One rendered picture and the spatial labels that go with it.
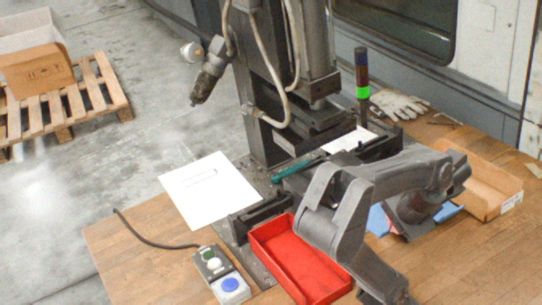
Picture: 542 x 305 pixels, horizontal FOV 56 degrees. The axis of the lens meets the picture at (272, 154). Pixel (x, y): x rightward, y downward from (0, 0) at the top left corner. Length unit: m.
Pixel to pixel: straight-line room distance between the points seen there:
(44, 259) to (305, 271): 1.99
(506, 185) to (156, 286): 0.88
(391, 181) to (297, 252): 0.48
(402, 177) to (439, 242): 0.45
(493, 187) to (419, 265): 0.33
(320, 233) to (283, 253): 0.50
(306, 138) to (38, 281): 1.97
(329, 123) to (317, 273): 0.34
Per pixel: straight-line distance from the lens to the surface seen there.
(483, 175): 1.43
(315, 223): 0.77
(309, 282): 1.18
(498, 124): 1.70
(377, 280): 0.93
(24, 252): 3.10
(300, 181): 1.32
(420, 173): 0.88
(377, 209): 1.21
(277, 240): 1.28
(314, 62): 1.13
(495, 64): 1.66
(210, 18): 4.34
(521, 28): 1.56
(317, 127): 1.18
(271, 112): 1.43
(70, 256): 2.92
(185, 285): 1.25
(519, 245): 1.29
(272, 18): 1.14
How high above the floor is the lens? 1.80
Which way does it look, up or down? 35 degrees down
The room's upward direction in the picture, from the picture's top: 10 degrees counter-clockwise
